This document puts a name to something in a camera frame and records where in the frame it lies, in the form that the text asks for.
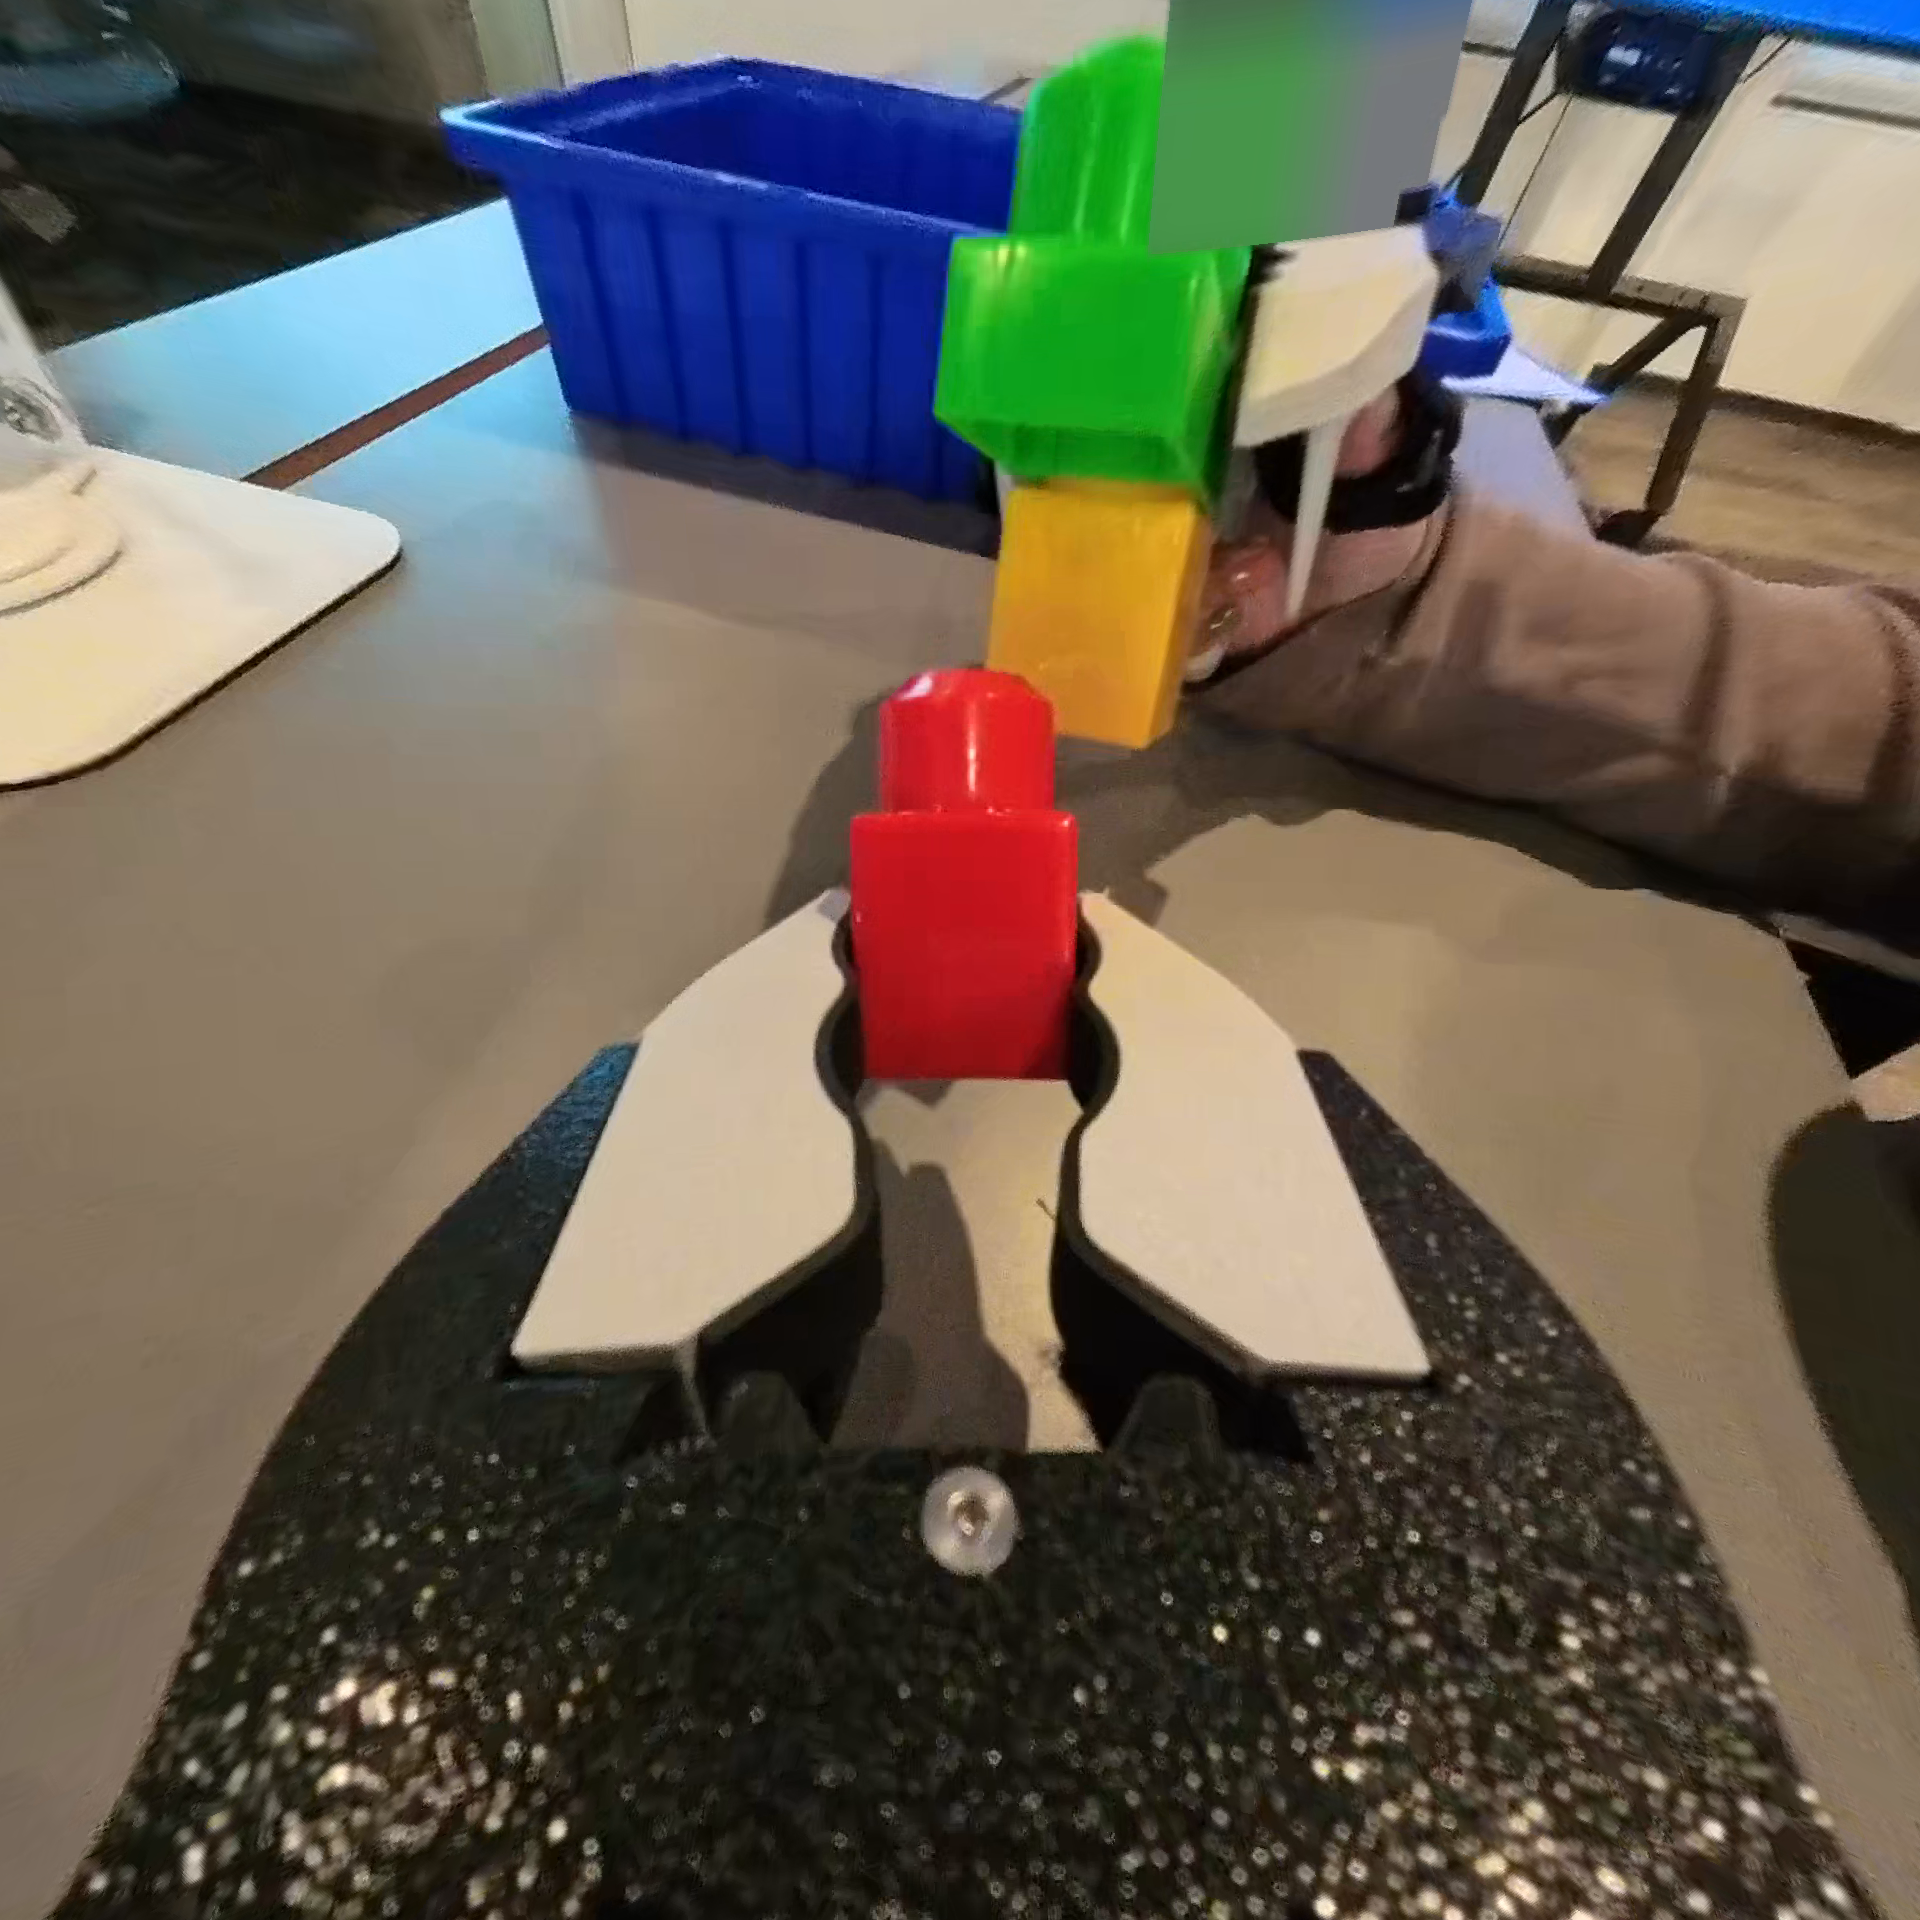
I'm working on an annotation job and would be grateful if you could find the blue plastic bin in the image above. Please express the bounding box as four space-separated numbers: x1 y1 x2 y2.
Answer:
440 57 1514 513

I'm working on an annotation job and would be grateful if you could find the person's right forearm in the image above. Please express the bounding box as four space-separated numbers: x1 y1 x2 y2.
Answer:
1200 497 1920 939

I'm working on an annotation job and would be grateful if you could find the green two-stud block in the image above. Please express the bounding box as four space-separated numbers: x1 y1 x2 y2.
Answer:
932 37 1256 506

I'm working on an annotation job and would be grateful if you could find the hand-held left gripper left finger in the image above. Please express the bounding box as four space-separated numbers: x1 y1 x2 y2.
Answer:
510 888 888 1413

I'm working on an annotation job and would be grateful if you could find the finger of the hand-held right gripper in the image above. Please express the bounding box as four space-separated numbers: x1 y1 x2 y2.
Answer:
1228 224 1444 628

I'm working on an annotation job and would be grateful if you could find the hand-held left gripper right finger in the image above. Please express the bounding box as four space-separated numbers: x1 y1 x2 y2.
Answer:
1049 892 1434 1396

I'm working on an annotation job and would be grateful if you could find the yellow single-stud block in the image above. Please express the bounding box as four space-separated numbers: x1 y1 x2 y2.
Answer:
986 483 1214 747

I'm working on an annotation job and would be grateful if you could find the white base document stand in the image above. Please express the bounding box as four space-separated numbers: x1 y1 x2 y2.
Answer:
0 276 406 788

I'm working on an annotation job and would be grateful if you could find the red single-stud block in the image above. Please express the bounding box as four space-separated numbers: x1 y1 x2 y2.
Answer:
849 667 1087 1086

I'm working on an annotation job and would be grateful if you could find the person's right hand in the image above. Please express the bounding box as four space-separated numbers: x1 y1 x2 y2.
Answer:
1191 402 1450 677

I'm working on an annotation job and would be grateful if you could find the black monitor cart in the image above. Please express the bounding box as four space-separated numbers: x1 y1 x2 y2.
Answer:
1463 0 1753 545

